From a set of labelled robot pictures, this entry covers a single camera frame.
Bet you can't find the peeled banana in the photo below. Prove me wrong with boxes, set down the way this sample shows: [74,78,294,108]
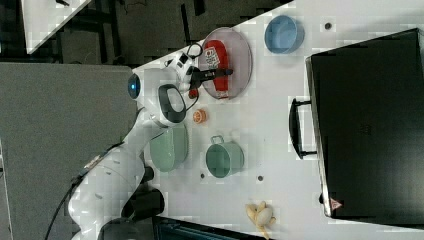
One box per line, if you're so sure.
[245,201,276,240]

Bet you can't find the black toaster oven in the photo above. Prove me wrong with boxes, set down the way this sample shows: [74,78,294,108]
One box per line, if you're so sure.
[305,28,424,229]

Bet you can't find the green mug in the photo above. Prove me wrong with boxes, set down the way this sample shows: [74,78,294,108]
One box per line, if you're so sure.
[205,135,245,178]

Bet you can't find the green perforated colander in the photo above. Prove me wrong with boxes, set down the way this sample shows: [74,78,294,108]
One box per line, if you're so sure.
[150,124,189,172]

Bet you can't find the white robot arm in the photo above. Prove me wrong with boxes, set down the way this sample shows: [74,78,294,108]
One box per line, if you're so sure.
[68,67,233,240]

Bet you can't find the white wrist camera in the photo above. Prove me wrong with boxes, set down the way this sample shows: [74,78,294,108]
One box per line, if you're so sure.
[165,51,195,92]

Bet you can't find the blue cup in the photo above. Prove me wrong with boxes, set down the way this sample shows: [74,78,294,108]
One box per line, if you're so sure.
[264,15,305,54]

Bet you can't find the dark grey cylinder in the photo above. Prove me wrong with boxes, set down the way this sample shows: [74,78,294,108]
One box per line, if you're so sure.
[141,166,154,184]
[121,189,165,221]

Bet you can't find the orange slice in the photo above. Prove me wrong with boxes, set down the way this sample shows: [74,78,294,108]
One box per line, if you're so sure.
[193,109,207,124]

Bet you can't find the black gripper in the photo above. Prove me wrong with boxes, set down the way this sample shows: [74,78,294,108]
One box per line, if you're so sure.
[188,66,233,90]

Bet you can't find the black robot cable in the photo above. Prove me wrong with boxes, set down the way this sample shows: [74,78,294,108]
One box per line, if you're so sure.
[43,141,125,240]

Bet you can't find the small red strawberry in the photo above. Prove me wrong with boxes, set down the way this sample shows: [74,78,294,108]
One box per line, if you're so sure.
[188,89,199,99]

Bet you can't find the red ketchup bottle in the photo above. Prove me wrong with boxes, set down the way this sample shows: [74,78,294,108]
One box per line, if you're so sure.
[205,40,229,99]

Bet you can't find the pale purple plate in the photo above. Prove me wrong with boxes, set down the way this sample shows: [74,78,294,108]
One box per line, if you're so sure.
[198,27,253,99]

